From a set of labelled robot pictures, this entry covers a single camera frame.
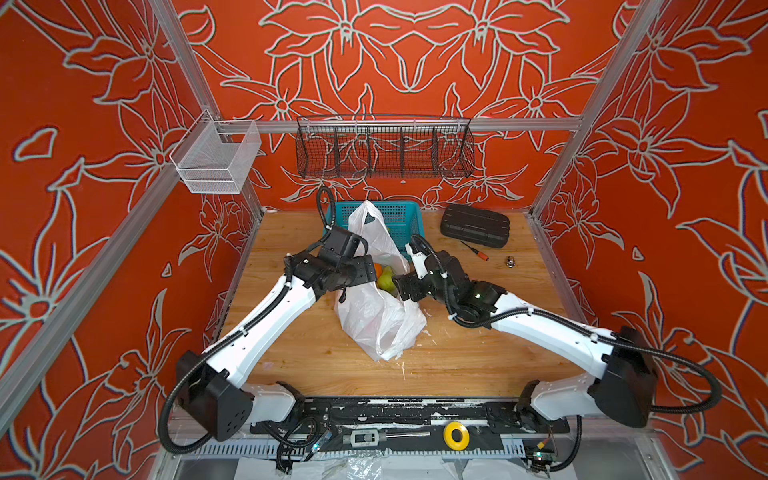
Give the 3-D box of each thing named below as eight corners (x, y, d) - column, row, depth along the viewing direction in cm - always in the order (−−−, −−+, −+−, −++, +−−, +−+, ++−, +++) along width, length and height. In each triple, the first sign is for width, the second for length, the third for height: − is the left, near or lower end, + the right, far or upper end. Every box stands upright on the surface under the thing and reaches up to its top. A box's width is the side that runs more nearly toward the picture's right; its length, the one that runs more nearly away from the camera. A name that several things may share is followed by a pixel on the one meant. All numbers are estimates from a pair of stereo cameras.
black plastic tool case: (438, 238, 113) (441, 228, 108) (442, 213, 121) (444, 202, 117) (505, 249, 109) (510, 239, 104) (503, 222, 118) (508, 212, 113)
